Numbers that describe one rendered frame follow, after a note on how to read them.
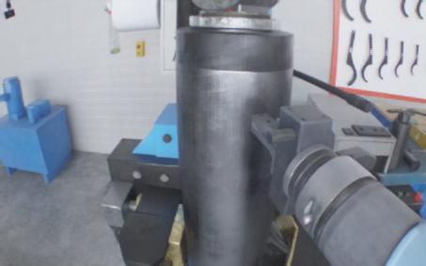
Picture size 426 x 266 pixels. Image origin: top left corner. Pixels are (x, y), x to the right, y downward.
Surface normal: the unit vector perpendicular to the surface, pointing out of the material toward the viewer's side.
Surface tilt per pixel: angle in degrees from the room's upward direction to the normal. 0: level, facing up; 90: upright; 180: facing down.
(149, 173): 90
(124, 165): 90
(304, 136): 90
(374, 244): 50
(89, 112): 90
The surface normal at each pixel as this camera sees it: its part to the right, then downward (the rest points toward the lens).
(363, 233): -0.73, -0.50
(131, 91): -0.10, 0.43
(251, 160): 0.20, 0.42
